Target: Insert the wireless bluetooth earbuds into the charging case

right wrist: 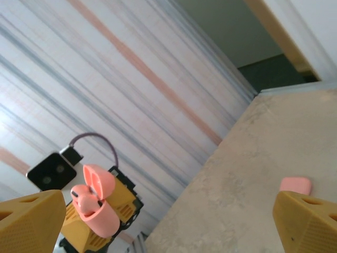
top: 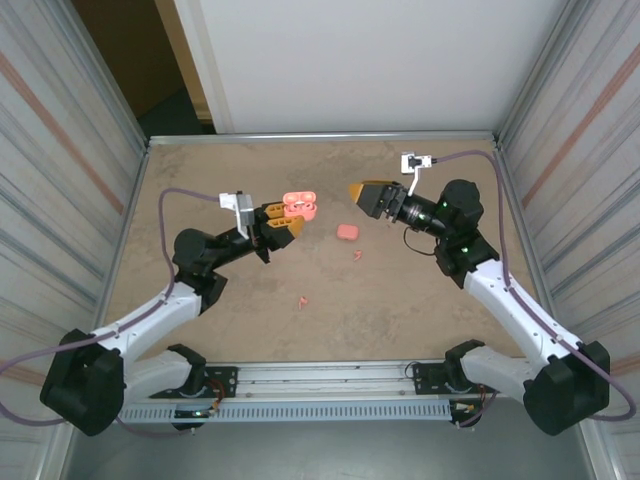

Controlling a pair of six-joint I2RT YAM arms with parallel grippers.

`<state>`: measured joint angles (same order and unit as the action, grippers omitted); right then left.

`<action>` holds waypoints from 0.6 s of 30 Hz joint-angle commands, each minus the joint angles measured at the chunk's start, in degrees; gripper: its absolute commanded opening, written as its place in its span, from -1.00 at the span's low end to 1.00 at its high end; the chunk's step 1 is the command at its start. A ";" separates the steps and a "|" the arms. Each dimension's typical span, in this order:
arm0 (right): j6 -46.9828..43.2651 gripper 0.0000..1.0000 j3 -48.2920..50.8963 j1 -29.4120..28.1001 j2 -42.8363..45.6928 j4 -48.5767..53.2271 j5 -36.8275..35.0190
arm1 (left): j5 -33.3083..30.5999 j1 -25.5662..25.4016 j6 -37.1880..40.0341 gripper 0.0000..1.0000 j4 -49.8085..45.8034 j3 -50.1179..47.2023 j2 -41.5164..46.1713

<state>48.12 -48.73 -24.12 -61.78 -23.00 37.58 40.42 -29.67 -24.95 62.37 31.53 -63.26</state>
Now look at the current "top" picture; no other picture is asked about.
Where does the black gripper wire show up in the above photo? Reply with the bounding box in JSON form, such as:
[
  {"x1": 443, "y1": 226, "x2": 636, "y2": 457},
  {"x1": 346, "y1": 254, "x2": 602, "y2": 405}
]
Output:
[{"x1": 402, "y1": 227, "x2": 441, "y2": 257}]

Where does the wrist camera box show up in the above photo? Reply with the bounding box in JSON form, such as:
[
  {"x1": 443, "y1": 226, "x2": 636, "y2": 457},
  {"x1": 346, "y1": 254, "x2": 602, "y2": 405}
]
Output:
[
  {"x1": 218, "y1": 190, "x2": 259, "y2": 242},
  {"x1": 399, "y1": 151, "x2": 433, "y2": 197}
]

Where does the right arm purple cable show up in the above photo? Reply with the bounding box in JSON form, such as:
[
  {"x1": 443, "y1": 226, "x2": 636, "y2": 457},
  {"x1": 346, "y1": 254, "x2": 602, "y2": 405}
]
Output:
[{"x1": 430, "y1": 149, "x2": 632, "y2": 430}]

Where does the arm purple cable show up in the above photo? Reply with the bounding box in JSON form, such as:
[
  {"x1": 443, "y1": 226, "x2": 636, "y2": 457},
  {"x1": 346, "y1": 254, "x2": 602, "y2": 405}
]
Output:
[
  {"x1": 430, "y1": 149, "x2": 632, "y2": 430},
  {"x1": 0, "y1": 187, "x2": 224, "y2": 440}
]

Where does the aluminium side rail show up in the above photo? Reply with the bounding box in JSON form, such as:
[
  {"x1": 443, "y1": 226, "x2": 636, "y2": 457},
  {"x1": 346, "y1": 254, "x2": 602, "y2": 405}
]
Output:
[
  {"x1": 82, "y1": 142, "x2": 154, "y2": 364},
  {"x1": 492, "y1": 139, "x2": 569, "y2": 357}
]

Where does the grey slotted cable duct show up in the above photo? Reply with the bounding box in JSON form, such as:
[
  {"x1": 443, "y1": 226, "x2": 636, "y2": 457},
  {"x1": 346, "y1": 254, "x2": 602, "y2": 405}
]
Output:
[{"x1": 74, "y1": 402, "x2": 454, "y2": 425}]

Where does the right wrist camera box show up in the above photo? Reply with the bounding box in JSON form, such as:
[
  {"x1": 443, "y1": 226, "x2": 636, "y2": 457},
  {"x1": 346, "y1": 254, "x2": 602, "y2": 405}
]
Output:
[{"x1": 399, "y1": 151, "x2": 433, "y2": 197}]

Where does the small controller board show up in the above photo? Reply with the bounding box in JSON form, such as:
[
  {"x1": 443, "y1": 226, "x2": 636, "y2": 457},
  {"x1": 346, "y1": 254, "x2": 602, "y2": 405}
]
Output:
[
  {"x1": 172, "y1": 405, "x2": 221, "y2": 432},
  {"x1": 449, "y1": 399, "x2": 484, "y2": 430}
]

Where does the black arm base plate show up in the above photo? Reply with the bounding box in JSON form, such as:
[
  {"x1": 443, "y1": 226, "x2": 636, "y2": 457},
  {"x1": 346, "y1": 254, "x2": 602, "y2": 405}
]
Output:
[
  {"x1": 411, "y1": 361, "x2": 504, "y2": 397},
  {"x1": 148, "y1": 365, "x2": 239, "y2": 400}
]

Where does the white door frame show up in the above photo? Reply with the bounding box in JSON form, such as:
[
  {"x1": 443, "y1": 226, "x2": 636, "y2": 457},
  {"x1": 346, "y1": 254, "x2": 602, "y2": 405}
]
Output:
[{"x1": 154, "y1": 0, "x2": 236, "y2": 135}]

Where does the grey metal sheet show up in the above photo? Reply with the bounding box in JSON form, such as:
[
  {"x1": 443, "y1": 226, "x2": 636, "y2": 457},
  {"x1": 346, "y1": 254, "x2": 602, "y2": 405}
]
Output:
[{"x1": 62, "y1": 422, "x2": 601, "y2": 480}]

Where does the aluminium corner post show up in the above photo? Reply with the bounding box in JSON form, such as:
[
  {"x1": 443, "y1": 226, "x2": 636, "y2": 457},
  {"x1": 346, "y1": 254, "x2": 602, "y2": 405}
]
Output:
[
  {"x1": 492, "y1": 0, "x2": 581, "y2": 146},
  {"x1": 59, "y1": 0, "x2": 151, "y2": 151}
]

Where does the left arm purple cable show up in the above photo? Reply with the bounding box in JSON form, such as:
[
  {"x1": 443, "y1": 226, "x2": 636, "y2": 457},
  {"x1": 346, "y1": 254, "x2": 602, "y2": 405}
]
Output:
[{"x1": 0, "y1": 187, "x2": 224, "y2": 440}]

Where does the brown wooden door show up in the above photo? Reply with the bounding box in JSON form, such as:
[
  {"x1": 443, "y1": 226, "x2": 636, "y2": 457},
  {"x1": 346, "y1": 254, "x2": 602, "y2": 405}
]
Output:
[{"x1": 72, "y1": 0, "x2": 201, "y2": 121}]

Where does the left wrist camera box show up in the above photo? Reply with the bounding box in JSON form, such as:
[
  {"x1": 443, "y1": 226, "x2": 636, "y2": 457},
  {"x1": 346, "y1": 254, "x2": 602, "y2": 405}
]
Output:
[{"x1": 218, "y1": 190, "x2": 259, "y2": 242}]

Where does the aluminium table end bar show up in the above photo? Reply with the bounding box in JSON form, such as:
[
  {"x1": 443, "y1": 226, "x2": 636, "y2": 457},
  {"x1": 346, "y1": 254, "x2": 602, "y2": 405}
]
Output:
[{"x1": 146, "y1": 130, "x2": 503, "y2": 147}]

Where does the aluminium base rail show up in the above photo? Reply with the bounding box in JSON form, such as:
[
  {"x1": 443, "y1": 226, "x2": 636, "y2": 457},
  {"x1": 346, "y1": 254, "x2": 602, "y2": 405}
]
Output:
[{"x1": 52, "y1": 355, "x2": 599, "y2": 405}]

